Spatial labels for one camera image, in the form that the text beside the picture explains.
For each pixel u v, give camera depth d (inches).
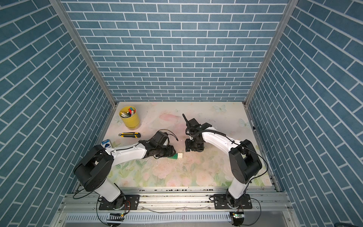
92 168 18.2
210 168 34.2
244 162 18.2
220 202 28.8
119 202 25.7
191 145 30.4
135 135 39.0
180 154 35.5
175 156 34.8
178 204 29.1
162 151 30.1
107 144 37.4
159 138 28.2
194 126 28.0
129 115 39.0
